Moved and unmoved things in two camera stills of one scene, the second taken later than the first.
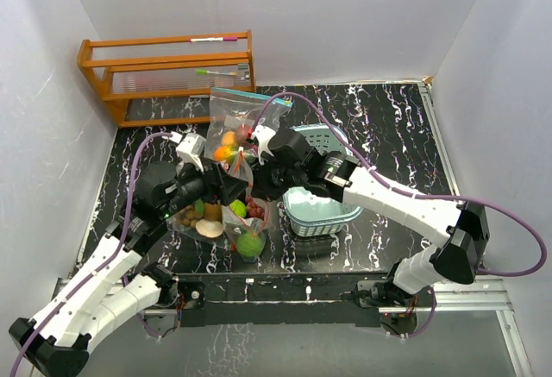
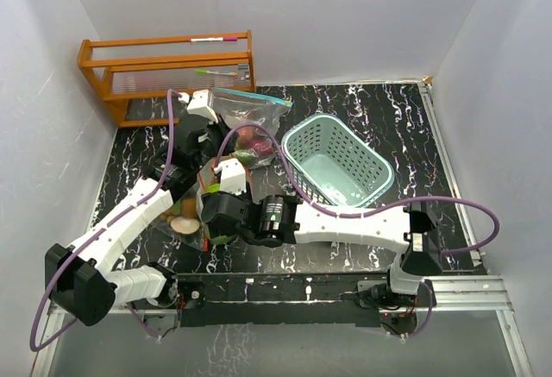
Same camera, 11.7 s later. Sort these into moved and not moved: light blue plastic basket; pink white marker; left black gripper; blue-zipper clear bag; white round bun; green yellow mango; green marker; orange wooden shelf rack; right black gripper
Moved: white round bun; light blue plastic basket; left black gripper; green yellow mango; right black gripper
Not moved: blue-zipper clear bag; orange wooden shelf rack; pink white marker; green marker
